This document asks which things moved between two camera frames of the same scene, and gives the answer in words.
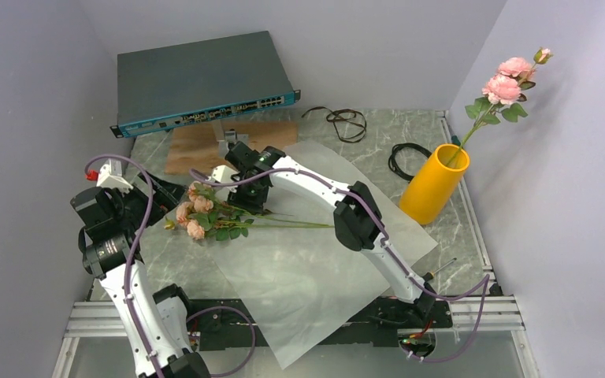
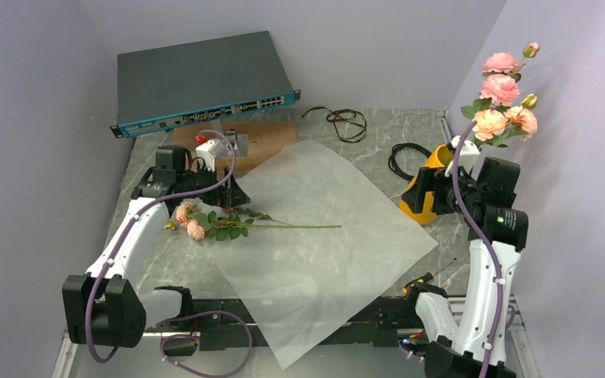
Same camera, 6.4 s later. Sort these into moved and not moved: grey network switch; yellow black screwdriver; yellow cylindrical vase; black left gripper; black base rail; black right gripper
Moved: black right gripper; black left gripper
Not moved: yellow cylindrical vase; yellow black screwdriver; black base rail; grey network switch
